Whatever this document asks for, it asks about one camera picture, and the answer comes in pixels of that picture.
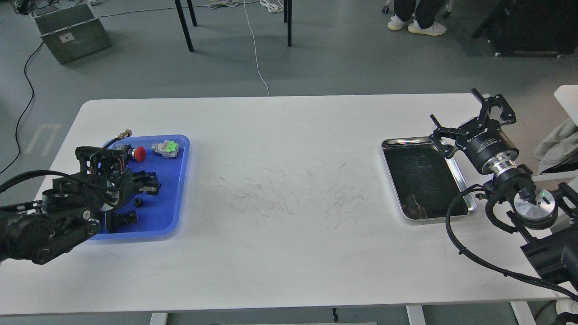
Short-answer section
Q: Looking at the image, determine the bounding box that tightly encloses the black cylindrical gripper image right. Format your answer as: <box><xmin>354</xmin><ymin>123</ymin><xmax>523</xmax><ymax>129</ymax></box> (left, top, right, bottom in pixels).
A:
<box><xmin>429</xmin><ymin>88</ymin><xmax>519</xmax><ymax>175</ymax></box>

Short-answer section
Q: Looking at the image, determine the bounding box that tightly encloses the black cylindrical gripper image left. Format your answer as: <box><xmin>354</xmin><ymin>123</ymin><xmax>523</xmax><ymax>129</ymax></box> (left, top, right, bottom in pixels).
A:
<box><xmin>75</xmin><ymin>145</ymin><xmax>161</xmax><ymax>212</ymax></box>

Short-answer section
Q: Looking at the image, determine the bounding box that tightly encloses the blue plastic tray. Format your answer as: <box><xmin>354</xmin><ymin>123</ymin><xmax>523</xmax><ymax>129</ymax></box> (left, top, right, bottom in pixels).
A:
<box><xmin>91</xmin><ymin>135</ymin><xmax>190</xmax><ymax>241</ymax></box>

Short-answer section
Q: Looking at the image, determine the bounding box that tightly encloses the silver metal tray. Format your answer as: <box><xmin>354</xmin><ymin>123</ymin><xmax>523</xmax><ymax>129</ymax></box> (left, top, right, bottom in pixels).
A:
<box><xmin>381</xmin><ymin>136</ymin><xmax>468</xmax><ymax>225</ymax></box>

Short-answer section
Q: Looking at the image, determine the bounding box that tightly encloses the beige cloth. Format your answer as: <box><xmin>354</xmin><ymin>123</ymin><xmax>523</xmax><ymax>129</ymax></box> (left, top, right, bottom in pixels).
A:
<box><xmin>533</xmin><ymin>118</ymin><xmax>578</xmax><ymax>174</ymax></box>

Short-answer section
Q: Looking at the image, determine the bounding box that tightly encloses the white sneaker right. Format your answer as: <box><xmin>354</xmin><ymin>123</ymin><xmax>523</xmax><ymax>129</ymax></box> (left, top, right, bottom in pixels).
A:
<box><xmin>407</xmin><ymin>20</ymin><xmax>447</xmax><ymax>36</ymax></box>

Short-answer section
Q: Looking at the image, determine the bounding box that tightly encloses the white sneaker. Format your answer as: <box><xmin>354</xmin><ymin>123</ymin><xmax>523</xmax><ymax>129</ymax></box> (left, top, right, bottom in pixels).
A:
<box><xmin>387</xmin><ymin>15</ymin><xmax>414</xmax><ymax>31</ymax></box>
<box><xmin>407</xmin><ymin>20</ymin><xmax>447</xmax><ymax>36</ymax></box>

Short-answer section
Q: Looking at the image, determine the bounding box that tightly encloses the black equipment case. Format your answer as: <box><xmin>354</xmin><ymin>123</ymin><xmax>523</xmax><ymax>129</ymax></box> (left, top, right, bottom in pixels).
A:
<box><xmin>471</xmin><ymin>0</ymin><xmax>578</xmax><ymax>57</ymax></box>

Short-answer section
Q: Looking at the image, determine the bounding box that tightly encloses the white sneaker left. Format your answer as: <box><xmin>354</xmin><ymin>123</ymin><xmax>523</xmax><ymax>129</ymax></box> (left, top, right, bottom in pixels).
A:
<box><xmin>387</xmin><ymin>15</ymin><xmax>414</xmax><ymax>31</ymax></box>

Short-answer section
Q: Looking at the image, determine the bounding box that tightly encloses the black table leg left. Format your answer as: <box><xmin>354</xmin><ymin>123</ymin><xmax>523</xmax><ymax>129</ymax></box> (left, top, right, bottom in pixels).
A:
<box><xmin>175</xmin><ymin>0</ymin><xmax>198</xmax><ymax>53</ymax></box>

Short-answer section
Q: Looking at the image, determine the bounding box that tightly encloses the black table leg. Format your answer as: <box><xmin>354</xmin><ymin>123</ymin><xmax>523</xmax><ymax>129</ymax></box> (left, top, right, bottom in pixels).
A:
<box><xmin>175</xmin><ymin>0</ymin><xmax>198</xmax><ymax>53</ymax></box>
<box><xmin>283</xmin><ymin>0</ymin><xmax>293</xmax><ymax>47</ymax></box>

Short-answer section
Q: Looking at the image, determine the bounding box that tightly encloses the black table leg right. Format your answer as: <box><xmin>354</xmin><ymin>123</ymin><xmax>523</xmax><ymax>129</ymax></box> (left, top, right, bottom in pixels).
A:
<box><xmin>283</xmin><ymin>0</ymin><xmax>293</xmax><ymax>47</ymax></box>

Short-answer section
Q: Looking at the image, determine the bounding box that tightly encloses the red push button switch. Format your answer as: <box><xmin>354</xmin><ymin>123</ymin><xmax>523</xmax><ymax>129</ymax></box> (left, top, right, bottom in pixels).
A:
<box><xmin>112</xmin><ymin>144</ymin><xmax>146</xmax><ymax>162</ymax></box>

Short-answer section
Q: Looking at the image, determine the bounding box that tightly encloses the grey green connector switch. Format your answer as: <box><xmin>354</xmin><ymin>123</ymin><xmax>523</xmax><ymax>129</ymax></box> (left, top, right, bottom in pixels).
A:
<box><xmin>151</xmin><ymin>140</ymin><xmax>180</xmax><ymax>158</ymax></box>

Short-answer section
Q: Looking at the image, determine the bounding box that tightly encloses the black floor cable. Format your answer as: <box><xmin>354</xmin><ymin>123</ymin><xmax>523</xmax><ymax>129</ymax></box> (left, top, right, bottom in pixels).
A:
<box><xmin>0</xmin><ymin>42</ymin><xmax>43</xmax><ymax>174</ymax></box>

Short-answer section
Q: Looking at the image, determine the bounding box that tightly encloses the white floor cable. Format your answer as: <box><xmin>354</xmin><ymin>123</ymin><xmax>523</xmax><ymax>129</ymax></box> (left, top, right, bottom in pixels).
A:
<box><xmin>207</xmin><ymin>0</ymin><xmax>284</xmax><ymax>97</ymax></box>

